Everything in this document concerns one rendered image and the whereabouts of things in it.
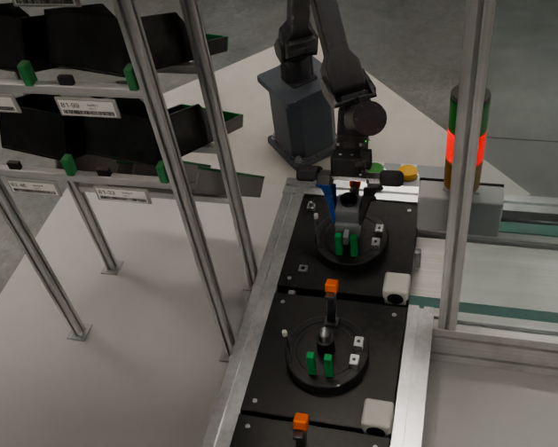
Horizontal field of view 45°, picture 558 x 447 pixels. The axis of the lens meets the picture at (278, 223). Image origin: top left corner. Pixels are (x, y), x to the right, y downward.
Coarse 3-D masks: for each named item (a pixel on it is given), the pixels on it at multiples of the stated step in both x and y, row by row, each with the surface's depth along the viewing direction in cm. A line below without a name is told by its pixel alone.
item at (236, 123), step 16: (128, 112) 112; (144, 112) 116; (176, 112) 102; (192, 112) 105; (224, 112) 124; (96, 128) 102; (112, 128) 101; (128, 128) 99; (144, 128) 98; (176, 128) 102; (192, 128) 106; (208, 128) 112; (96, 144) 103; (112, 144) 102; (128, 144) 100; (144, 144) 99; (192, 144) 108; (128, 160) 102; (144, 160) 100; (160, 160) 100
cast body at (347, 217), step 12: (348, 192) 121; (336, 204) 121; (348, 204) 120; (360, 204) 121; (336, 216) 121; (348, 216) 120; (336, 228) 123; (348, 228) 122; (360, 228) 124; (348, 240) 121
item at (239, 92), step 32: (256, 64) 196; (192, 96) 189; (224, 96) 187; (256, 96) 185; (384, 96) 179; (256, 128) 176; (384, 128) 170; (416, 128) 168; (192, 160) 170; (256, 160) 167; (384, 160) 161; (416, 160) 160
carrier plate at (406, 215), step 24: (312, 216) 136; (384, 216) 133; (408, 216) 133; (312, 240) 131; (408, 240) 128; (288, 264) 128; (312, 264) 127; (384, 264) 125; (408, 264) 124; (288, 288) 125; (312, 288) 123; (360, 288) 122
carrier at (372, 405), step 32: (288, 320) 119; (320, 320) 116; (352, 320) 117; (384, 320) 117; (288, 352) 109; (320, 352) 110; (352, 352) 111; (384, 352) 112; (256, 384) 111; (288, 384) 110; (320, 384) 107; (352, 384) 108; (384, 384) 108; (288, 416) 106; (320, 416) 106; (352, 416) 105; (384, 416) 102
